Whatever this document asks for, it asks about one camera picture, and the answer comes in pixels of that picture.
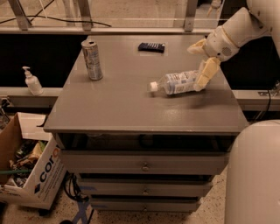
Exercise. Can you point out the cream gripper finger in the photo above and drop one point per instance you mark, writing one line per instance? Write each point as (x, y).
(207, 70)
(198, 47)

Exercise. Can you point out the dark blue chip bag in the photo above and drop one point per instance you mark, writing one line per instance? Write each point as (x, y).
(152, 47)

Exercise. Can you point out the clear blue-label plastic bottle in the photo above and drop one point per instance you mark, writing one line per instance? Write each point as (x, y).
(175, 83)

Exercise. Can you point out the grey drawer cabinet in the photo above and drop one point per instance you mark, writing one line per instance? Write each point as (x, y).
(131, 149)

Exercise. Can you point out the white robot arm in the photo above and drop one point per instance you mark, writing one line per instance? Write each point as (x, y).
(253, 172)

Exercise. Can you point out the silver drink can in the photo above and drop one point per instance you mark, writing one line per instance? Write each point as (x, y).
(92, 59)

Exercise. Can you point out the white cardboard box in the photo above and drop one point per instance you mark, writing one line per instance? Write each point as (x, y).
(45, 178)

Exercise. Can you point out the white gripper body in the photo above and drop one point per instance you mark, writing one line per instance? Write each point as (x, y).
(218, 44)

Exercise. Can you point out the white pump dispenser bottle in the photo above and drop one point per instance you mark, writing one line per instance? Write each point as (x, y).
(32, 82)

